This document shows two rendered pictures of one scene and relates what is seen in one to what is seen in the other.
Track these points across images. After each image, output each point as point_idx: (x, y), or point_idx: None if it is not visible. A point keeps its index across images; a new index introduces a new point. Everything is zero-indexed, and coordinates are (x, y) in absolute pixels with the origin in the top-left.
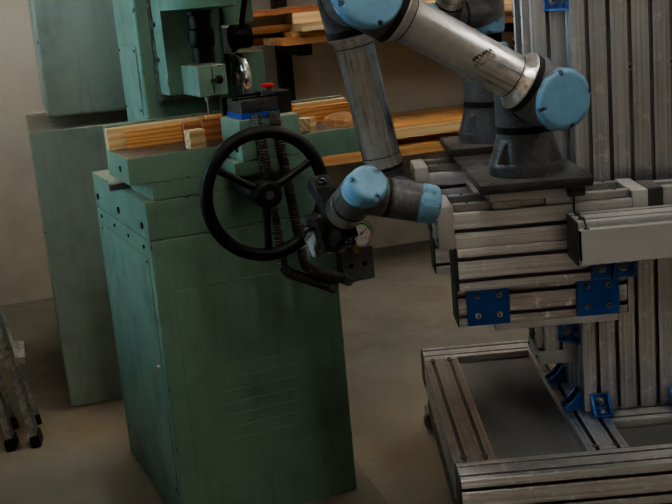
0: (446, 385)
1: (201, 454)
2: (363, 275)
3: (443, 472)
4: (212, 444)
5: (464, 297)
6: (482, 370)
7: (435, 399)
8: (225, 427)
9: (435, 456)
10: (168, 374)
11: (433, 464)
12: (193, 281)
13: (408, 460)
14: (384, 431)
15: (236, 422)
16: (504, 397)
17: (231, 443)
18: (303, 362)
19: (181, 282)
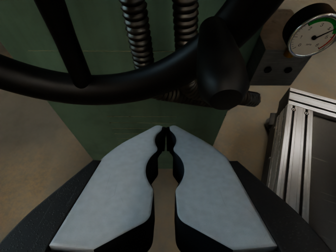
0: (293, 154)
1: (100, 149)
2: (277, 81)
3: (258, 177)
4: (107, 147)
5: None
6: (326, 134)
7: (278, 174)
8: (115, 142)
9: (260, 156)
10: (56, 112)
11: (255, 165)
12: (50, 42)
13: (243, 152)
14: (241, 114)
15: (123, 141)
16: (335, 192)
17: None
18: (183, 123)
19: (33, 41)
